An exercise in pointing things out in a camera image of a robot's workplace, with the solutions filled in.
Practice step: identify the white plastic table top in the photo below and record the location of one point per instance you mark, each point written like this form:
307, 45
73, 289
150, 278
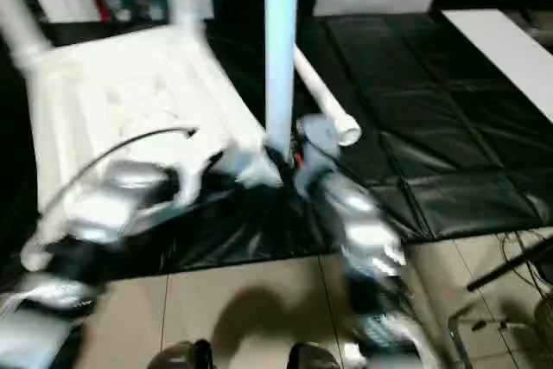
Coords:
129, 84

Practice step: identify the black work mat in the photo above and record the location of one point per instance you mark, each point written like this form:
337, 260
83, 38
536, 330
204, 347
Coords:
432, 105

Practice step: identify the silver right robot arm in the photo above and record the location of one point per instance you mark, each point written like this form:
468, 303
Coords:
371, 230

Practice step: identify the brown woven basket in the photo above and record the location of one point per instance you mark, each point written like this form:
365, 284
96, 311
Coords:
544, 315

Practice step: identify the black stand rod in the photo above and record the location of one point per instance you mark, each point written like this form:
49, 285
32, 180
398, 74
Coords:
510, 267

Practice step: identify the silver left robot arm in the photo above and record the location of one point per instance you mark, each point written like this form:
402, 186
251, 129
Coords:
99, 205

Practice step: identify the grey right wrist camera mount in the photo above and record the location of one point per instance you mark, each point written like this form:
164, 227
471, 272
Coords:
319, 144

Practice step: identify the small red bottle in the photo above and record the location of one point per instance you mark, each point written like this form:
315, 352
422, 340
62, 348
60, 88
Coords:
100, 4

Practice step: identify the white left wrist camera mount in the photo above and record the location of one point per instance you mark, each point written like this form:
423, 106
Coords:
198, 174

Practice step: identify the grey metal stand frame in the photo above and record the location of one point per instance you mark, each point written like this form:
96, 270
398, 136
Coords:
458, 343

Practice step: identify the white plastic table leg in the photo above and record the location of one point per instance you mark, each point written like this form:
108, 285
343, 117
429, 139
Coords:
23, 27
191, 25
328, 97
281, 49

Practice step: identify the white flat board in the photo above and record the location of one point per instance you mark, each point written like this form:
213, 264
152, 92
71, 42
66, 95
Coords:
501, 53

